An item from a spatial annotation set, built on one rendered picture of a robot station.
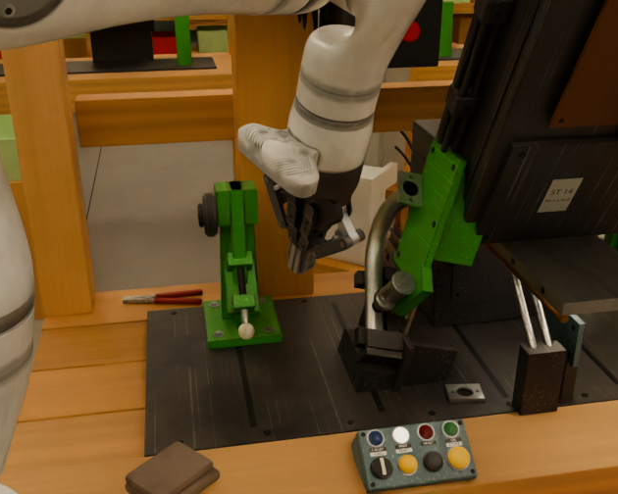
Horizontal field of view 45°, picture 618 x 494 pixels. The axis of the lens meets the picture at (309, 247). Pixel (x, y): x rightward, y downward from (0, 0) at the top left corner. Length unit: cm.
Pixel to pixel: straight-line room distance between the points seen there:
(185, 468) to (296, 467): 15
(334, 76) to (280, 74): 76
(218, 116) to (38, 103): 33
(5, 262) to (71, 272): 104
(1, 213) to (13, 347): 8
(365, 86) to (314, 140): 7
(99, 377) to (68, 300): 24
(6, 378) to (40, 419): 79
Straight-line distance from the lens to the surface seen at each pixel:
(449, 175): 109
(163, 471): 102
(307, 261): 76
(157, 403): 119
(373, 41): 58
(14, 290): 43
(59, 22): 37
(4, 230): 43
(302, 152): 64
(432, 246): 110
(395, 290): 111
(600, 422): 121
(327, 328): 136
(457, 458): 103
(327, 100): 62
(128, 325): 145
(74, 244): 145
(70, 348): 141
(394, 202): 118
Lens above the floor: 159
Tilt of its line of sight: 24 degrees down
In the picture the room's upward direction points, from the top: straight up
